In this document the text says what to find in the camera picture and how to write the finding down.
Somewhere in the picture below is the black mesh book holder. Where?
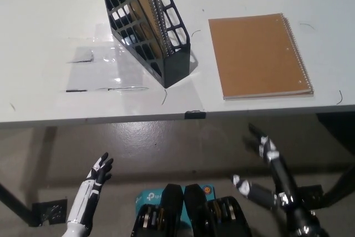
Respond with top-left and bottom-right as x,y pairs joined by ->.
98,0 -> 192,88

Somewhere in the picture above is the teal tp-link box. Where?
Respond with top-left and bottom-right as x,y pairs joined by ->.
135,183 -> 216,237

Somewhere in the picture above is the black table leg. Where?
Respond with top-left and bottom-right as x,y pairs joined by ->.
323,164 -> 355,210
0,183 -> 38,226

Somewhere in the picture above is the clear plastic sheet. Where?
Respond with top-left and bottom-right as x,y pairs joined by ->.
59,22 -> 205,110

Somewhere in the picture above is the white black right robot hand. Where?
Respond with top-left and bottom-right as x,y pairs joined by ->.
231,122 -> 305,216

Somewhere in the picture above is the black table edge clip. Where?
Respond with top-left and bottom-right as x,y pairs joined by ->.
185,110 -> 207,119

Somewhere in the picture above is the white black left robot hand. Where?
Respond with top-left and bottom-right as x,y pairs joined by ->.
65,152 -> 115,234

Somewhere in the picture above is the gray tape patch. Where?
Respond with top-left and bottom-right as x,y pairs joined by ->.
66,47 -> 94,63

